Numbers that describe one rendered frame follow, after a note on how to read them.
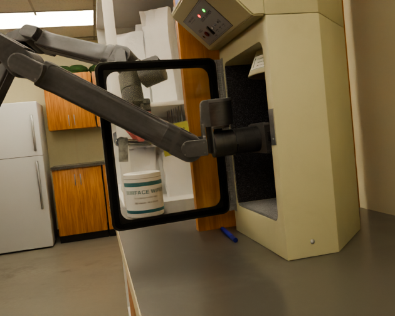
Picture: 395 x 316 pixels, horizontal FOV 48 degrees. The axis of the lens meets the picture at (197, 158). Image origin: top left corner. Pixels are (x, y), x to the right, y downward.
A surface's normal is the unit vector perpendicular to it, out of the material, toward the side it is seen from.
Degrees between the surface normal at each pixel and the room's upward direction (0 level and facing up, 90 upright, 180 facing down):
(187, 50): 90
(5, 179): 90
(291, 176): 90
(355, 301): 0
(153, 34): 84
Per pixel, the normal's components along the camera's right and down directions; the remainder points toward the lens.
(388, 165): -0.97, 0.11
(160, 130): -0.12, -0.01
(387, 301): -0.10, -0.99
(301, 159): 0.22, 0.03
